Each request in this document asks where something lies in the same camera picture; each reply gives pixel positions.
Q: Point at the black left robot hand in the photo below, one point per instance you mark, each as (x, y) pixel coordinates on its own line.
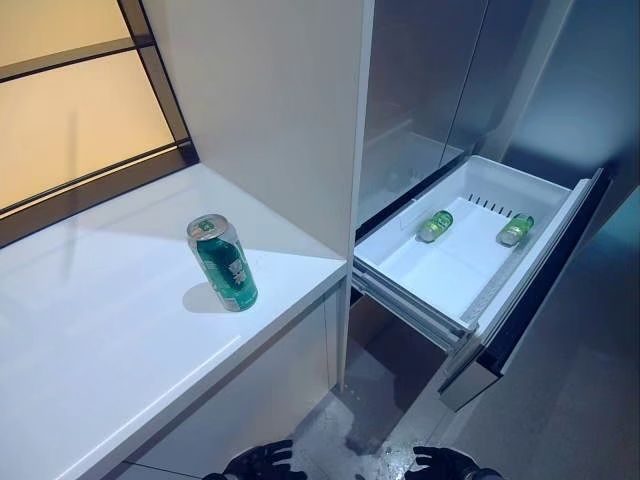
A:
(260, 461)

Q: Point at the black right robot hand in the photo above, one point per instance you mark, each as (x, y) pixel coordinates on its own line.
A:
(445, 465)

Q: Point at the white fridge drawer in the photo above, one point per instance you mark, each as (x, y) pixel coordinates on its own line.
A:
(450, 260)

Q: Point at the stainless steel fridge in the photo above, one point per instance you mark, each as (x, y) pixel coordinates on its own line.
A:
(425, 90)

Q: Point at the white counter cabinet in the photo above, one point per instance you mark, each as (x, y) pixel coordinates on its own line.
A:
(150, 350)

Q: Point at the green drink can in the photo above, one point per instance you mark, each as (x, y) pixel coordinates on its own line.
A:
(226, 265)

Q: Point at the left green bottle in drawer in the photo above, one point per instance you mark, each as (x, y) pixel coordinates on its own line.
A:
(436, 226)

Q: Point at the green bottle in drawer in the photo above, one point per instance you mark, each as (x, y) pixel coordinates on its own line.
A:
(436, 226)
(515, 230)

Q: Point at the right green bottle in drawer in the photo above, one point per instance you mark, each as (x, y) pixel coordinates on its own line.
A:
(515, 230)

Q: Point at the tall white cabinet panel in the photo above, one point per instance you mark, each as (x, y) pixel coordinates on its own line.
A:
(280, 125)

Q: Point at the black framed window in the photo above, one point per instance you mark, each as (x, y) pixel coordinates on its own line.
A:
(75, 90)

